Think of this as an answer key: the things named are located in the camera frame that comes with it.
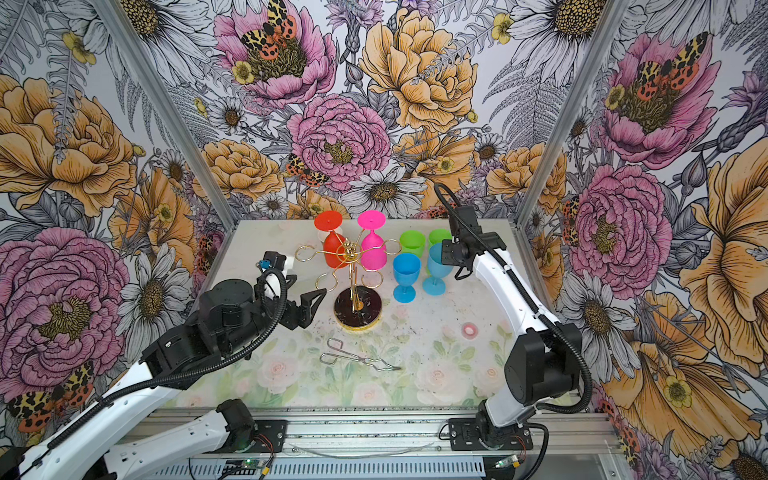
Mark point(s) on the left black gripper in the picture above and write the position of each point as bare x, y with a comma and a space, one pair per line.
291, 319

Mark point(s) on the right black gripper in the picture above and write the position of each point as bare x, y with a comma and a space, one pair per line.
446, 253

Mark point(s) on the green wine glass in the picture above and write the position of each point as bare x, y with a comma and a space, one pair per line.
413, 242
437, 236

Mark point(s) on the blue wine glass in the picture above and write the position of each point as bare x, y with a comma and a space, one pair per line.
434, 284
406, 270

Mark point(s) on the green wine glass front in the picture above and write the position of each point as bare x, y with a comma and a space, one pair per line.
413, 242

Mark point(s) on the blue wine glass front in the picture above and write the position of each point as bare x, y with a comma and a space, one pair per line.
406, 270

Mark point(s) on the pink wine glass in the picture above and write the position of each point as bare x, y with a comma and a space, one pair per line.
374, 255

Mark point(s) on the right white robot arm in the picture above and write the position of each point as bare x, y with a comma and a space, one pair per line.
545, 369

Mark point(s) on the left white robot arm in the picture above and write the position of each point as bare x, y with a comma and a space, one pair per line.
232, 320

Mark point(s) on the red wine glass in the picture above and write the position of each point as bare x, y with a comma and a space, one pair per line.
327, 223

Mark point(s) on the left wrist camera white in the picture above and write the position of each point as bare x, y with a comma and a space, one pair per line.
281, 262

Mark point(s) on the gold wire glass rack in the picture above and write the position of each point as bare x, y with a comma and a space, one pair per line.
357, 306

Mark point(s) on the metal wire tongs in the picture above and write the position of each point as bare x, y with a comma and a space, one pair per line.
336, 351

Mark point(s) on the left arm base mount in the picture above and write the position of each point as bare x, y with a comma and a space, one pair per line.
261, 436

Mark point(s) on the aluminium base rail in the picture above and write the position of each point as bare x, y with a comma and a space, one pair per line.
369, 443

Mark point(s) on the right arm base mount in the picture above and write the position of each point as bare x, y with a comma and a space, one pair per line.
471, 434

